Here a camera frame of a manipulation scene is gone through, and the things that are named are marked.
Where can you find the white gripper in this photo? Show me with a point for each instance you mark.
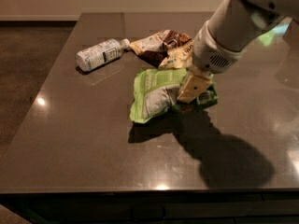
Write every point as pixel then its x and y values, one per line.
pixel 209 56

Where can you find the green rice chip bag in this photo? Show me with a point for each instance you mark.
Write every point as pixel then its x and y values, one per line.
pixel 156 92

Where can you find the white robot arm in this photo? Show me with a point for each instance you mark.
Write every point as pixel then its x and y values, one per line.
pixel 251 18

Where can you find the brown chip bag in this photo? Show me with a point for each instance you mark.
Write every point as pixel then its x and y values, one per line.
pixel 167 49

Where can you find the white plastic bottle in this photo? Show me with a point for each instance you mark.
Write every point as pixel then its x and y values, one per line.
pixel 100 54

